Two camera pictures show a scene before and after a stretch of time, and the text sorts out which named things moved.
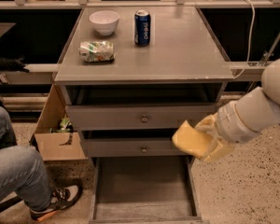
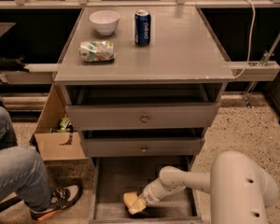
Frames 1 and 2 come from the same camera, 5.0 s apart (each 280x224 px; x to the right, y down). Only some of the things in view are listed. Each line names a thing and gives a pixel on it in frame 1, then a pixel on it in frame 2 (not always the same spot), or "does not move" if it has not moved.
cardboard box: [56, 146] does not move
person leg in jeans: [15, 170] does not move
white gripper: [226, 121] to [150, 193]
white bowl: [105, 21] does not move
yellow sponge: [193, 140] to [130, 198]
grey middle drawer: [133, 148] does not move
